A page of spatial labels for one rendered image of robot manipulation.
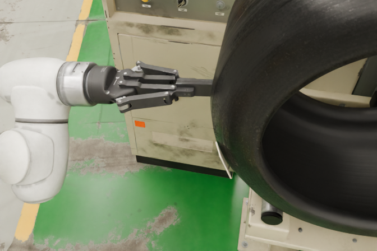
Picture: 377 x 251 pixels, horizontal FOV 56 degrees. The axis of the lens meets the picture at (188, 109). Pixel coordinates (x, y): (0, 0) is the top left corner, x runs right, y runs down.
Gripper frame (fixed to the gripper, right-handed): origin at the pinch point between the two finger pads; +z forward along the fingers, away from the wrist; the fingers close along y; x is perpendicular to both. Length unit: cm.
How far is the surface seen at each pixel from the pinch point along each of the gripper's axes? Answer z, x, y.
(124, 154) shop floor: -66, 106, 60
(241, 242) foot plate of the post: 2, 115, 23
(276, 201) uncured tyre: 15.3, 16.6, -12.0
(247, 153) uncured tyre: 10.4, 2.8, -12.1
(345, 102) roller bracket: 31.8, 25.6, 24.2
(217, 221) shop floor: -10, 115, 32
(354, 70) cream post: 32.7, 16.9, 26.7
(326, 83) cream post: 26.6, 21.3, 26.7
